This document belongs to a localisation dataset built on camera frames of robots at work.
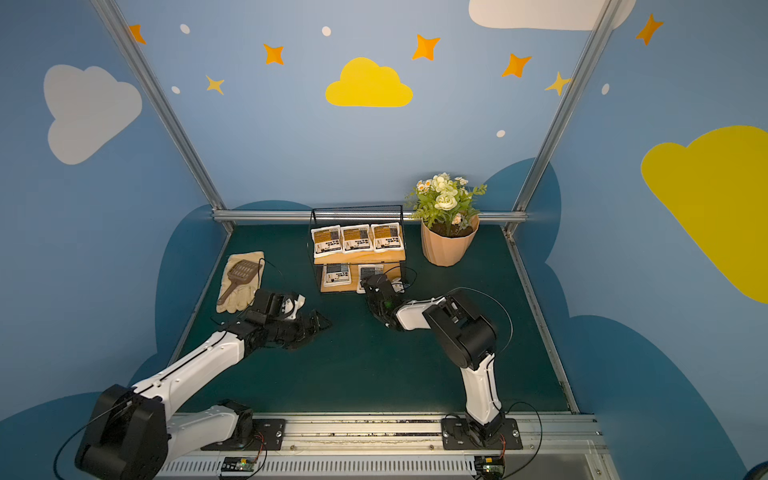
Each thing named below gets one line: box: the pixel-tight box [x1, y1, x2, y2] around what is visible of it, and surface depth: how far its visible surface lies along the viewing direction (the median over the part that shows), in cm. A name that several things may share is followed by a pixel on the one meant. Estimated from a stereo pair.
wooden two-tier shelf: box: [307, 205, 406, 293], surface depth 98 cm
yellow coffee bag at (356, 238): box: [340, 224, 374, 254], surface depth 95 cm
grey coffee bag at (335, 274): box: [323, 263, 352, 287], surface depth 106 cm
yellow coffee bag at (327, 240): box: [310, 225, 343, 258], surface depth 95 cm
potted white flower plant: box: [405, 172, 487, 267], surface depth 92 cm
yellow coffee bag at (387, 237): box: [371, 222, 404, 253], surface depth 95 cm
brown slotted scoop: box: [217, 259, 263, 305], surface depth 106 cm
